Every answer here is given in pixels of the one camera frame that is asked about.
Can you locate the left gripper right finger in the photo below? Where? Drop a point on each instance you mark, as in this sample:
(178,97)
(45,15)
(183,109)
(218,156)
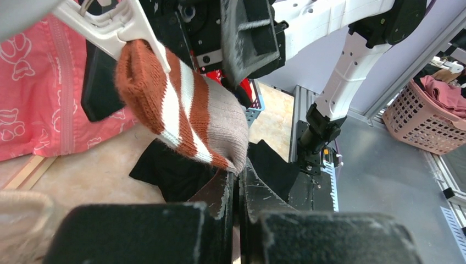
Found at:
(274,232)

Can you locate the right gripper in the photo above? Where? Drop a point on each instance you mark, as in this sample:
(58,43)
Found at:
(240,38)

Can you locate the pink laundry basket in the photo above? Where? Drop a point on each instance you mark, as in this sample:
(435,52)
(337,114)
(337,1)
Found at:
(428,114)

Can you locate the wooden frame post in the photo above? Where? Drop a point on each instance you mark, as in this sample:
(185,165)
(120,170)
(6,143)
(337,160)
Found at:
(23,172)

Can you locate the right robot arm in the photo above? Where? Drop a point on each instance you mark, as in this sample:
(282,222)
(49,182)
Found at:
(373,27)

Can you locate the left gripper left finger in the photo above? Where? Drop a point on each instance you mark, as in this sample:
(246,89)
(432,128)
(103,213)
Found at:
(196,231)

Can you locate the grey brown striped sock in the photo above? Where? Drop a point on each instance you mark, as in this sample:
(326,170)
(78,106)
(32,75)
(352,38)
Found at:
(190,113)

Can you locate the pink printed shirt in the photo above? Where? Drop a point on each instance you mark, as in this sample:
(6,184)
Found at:
(42,73)

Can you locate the beige and red animal sock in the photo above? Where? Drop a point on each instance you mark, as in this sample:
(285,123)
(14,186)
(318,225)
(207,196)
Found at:
(29,221)

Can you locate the light blue plastic basket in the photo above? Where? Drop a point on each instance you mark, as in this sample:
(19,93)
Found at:
(257,106)

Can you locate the white plastic sock hanger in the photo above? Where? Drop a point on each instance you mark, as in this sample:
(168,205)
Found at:
(109,31)

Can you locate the black cloth pile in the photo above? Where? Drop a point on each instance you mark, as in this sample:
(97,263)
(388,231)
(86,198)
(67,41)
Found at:
(179,178)

